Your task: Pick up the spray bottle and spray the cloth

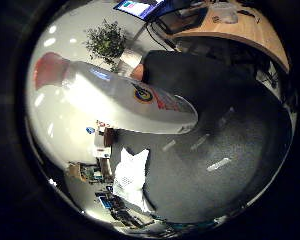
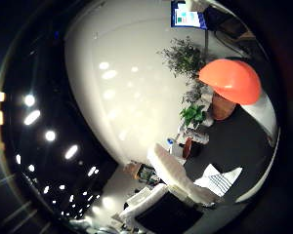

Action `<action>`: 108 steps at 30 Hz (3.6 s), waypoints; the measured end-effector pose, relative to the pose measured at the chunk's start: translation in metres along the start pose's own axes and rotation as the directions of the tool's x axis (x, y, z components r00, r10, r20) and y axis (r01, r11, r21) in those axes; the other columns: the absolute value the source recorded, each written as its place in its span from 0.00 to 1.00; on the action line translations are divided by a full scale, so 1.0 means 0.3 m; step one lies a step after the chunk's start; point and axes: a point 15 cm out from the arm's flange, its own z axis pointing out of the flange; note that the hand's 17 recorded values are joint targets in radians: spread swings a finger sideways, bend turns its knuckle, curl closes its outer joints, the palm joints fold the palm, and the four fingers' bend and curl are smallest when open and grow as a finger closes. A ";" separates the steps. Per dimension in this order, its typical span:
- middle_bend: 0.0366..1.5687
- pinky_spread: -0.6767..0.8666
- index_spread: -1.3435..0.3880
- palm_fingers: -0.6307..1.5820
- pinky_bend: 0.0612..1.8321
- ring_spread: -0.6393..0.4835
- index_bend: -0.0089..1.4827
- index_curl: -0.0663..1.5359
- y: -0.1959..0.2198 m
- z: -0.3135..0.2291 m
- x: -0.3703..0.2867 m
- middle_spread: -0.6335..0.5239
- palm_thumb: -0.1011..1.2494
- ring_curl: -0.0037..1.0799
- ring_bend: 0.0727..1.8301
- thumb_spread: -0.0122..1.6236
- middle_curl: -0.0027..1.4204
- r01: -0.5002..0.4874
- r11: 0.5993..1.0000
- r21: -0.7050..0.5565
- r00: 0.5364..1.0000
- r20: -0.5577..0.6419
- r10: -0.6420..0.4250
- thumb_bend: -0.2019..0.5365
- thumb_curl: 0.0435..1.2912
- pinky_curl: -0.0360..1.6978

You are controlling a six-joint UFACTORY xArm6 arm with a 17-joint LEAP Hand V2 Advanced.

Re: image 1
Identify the white spray bottle orange trigger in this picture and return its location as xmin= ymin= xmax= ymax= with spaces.
xmin=33 ymin=51 xmax=200 ymax=135

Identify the white cloth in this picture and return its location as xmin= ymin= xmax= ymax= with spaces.
xmin=112 ymin=147 xmax=155 ymax=213

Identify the brown wooden bowl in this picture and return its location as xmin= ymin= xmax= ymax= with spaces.
xmin=103 ymin=127 xmax=117 ymax=148

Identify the round wooden plate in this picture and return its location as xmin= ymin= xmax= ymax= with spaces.
xmin=129 ymin=63 xmax=145 ymax=82

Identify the wooden shelf crate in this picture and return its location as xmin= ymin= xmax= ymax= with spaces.
xmin=68 ymin=161 xmax=113 ymax=185

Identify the large plant in white pot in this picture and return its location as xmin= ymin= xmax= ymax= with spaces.
xmin=84 ymin=19 xmax=143 ymax=76

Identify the computer monitor white screen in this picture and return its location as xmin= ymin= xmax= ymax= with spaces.
xmin=112 ymin=0 xmax=165 ymax=21

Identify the clear plastic container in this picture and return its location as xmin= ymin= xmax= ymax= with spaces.
xmin=211 ymin=2 xmax=240 ymax=25

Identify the curved wooden desk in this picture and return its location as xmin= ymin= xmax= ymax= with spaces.
xmin=172 ymin=0 xmax=290 ymax=73

